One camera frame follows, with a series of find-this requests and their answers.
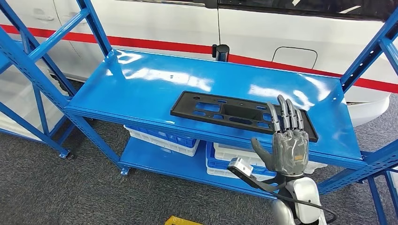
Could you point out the blue metal shelf rack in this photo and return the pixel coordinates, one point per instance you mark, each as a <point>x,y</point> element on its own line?
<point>40,110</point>
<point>155,93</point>

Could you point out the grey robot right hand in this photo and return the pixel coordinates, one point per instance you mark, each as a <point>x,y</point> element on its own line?
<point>290,152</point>

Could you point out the white plastic crate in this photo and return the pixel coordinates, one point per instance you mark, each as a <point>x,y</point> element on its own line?
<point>155,144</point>
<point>236,155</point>
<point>224,173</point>

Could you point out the yellow floor tape square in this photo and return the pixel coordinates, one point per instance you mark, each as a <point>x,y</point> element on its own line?
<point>178,221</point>

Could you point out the black barrier post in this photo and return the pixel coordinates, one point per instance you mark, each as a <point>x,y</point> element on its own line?
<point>222,52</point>

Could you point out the black right camera bracket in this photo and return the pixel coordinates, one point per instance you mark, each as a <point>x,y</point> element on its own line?
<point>258,184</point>

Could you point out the black plastic plate bracket part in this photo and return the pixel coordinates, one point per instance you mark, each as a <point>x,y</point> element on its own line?
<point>192,107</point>

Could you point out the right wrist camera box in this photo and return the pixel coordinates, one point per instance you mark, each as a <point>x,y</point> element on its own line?
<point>241,166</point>

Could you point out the white car with red stripe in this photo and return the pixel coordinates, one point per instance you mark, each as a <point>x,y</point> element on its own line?
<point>155,24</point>

